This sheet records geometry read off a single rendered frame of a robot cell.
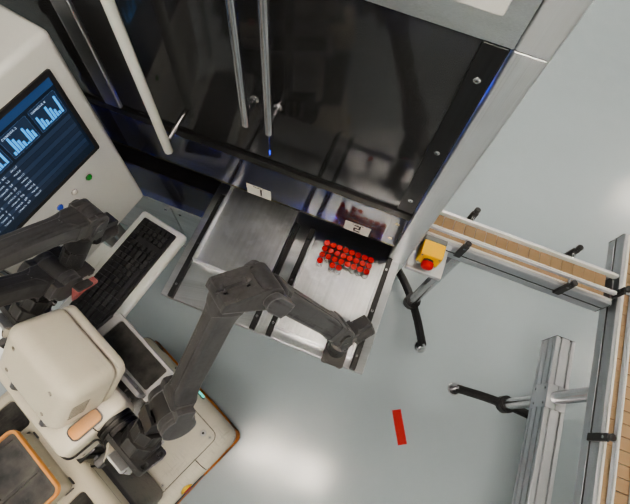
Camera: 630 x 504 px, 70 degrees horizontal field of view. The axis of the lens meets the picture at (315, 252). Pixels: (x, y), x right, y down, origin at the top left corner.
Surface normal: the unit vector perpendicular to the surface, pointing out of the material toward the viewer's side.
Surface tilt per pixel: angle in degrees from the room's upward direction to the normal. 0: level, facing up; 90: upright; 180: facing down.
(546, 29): 90
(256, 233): 0
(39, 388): 48
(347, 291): 0
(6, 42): 0
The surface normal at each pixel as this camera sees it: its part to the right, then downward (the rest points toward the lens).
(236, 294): 0.14, -0.71
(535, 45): -0.36, 0.86
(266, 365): 0.07, -0.37
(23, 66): 0.85, 0.51
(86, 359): 0.52, -0.71
